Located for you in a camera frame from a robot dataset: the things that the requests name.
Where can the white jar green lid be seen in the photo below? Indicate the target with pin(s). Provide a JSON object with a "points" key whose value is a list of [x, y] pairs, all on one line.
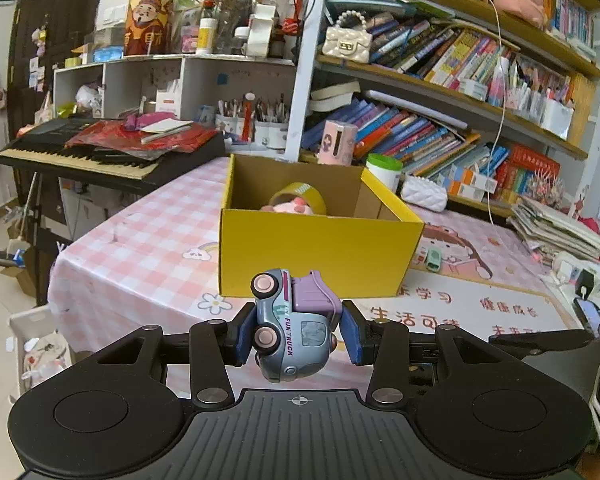
{"points": [[382, 170]]}

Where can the white red box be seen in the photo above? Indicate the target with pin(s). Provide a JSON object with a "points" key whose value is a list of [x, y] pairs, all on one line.
{"points": [[169, 100]]}

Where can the white storage bin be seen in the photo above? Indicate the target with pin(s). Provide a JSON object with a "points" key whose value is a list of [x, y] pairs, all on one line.
{"points": [[22, 320]]}

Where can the white envelope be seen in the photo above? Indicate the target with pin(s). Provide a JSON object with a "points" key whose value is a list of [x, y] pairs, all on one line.
{"points": [[162, 125]]}

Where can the black smartphone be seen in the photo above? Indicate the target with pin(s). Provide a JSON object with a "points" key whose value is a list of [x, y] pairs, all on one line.
{"points": [[587, 315]]}

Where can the white tape dispenser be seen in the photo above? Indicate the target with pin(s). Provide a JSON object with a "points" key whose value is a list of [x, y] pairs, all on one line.
{"points": [[257, 35]]}

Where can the wall switches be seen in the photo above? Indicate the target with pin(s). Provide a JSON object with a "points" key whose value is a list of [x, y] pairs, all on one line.
{"points": [[113, 14]]}

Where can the yellow cardboard box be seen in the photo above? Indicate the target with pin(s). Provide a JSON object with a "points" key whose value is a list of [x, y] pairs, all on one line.
{"points": [[320, 255]]}

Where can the pink pig plush toy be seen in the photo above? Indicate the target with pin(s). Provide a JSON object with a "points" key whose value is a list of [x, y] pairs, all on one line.
{"points": [[286, 206]]}

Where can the row of leaning colourful books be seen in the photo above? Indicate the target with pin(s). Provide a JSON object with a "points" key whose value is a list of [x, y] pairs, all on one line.
{"points": [[445, 60]]}

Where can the cream quilted pearl handbag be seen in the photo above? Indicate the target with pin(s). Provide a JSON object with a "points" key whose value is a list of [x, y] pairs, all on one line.
{"points": [[345, 47]]}

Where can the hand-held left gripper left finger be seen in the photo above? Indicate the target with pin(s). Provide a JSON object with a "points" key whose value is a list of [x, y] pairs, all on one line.
{"points": [[242, 330]]}

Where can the white paper roll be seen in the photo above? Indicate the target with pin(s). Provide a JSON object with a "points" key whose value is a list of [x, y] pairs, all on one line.
{"points": [[405, 102]]}

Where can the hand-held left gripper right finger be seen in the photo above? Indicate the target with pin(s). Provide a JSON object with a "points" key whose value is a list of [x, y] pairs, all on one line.
{"points": [[352, 332]]}

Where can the yellow tape roll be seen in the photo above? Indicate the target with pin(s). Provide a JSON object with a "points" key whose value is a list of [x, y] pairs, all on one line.
{"points": [[305, 191]]}

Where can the red cloth item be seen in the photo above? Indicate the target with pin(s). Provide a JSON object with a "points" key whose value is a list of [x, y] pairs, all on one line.
{"points": [[587, 222]]}

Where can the row of thin upright books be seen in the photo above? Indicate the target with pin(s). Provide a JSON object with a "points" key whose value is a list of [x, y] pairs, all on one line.
{"points": [[570, 15]]}

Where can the red boxed book set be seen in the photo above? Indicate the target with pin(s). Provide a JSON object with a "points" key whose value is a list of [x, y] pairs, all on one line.
{"points": [[525, 170]]}

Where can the white bottle yellow label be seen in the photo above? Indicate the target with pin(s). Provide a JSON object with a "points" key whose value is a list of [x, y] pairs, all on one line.
{"points": [[206, 37]]}

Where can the white pen cup with brushes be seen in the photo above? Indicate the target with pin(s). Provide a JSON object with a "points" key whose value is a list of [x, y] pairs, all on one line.
{"points": [[270, 132], [228, 125]]}

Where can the black electronic keyboard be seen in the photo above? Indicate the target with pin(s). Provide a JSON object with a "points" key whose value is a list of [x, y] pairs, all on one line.
{"points": [[35, 145]]}

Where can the blue packet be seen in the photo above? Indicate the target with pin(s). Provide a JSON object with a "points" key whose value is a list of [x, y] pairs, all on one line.
{"points": [[107, 54]]}

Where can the white shelf unit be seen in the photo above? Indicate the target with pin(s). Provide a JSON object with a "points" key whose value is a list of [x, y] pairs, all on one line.
{"points": [[200, 75]]}

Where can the bunch of colourful pens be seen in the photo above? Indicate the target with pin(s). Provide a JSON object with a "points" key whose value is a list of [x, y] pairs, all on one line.
{"points": [[525, 87]]}

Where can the black charger plug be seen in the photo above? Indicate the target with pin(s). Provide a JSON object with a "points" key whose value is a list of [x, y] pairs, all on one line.
{"points": [[585, 280]]}

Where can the pink patterned box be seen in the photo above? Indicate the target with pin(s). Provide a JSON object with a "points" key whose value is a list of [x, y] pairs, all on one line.
{"points": [[190, 40]]}

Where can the purple ribbon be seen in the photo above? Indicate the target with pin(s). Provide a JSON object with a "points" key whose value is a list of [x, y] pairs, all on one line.
{"points": [[145, 121]]}

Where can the white power strip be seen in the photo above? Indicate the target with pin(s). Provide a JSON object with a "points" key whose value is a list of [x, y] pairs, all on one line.
{"points": [[562, 265]]}

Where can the colourful toy flower bouquet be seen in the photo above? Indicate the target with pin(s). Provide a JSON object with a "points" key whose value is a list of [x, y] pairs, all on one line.
{"points": [[542, 182]]}

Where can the wooden bookshelf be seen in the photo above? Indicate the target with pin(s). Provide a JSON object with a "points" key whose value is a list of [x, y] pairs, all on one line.
{"points": [[307, 60]]}

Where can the brown cardboard box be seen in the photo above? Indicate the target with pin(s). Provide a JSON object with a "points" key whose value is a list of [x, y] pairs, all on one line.
{"points": [[22, 277]]}

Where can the row of stacked slanting books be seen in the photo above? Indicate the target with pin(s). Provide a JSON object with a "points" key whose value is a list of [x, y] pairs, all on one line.
{"points": [[405, 135]]}

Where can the white quilted pouch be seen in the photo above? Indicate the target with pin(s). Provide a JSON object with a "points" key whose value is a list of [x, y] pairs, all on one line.
{"points": [[425, 195]]}

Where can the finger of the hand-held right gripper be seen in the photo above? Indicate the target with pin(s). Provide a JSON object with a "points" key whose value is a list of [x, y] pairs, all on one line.
{"points": [[540, 342]]}

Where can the grey blue toy truck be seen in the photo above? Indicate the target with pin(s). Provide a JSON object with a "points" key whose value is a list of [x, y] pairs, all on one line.
{"points": [[290, 330]]}

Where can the red papers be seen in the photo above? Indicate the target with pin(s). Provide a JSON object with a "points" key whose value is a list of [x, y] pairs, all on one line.
{"points": [[105, 135]]}

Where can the pink cylindrical coin bank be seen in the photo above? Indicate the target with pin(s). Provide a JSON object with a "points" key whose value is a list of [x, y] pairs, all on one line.
{"points": [[335, 142]]}

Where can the white small box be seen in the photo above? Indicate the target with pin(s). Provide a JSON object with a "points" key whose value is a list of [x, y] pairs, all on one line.
{"points": [[472, 90]]}

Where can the white organizer box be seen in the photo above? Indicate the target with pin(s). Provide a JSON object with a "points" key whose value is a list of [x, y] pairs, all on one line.
{"points": [[555, 120]]}

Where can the white plastic bag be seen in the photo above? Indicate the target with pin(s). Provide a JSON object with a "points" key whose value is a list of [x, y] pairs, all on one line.
{"points": [[87, 95]]}

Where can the thick white-edged book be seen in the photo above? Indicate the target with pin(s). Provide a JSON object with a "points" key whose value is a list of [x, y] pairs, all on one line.
{"points": [[337, 89], [330, 104]]}

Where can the black keyboard stand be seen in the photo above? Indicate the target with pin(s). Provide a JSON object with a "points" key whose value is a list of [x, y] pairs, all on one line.
{"points": [[47, 260]]}

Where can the mint green small toy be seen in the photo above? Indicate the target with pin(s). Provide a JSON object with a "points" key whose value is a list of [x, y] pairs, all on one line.
{"points": [[433, 259]]}

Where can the stack of papers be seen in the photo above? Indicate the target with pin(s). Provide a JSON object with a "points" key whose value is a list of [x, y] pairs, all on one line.
{"points": [[555, 230]]}

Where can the pink checked tablecloth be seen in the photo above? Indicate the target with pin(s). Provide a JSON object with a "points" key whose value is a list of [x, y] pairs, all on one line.
{"points": [[145, 240]]}

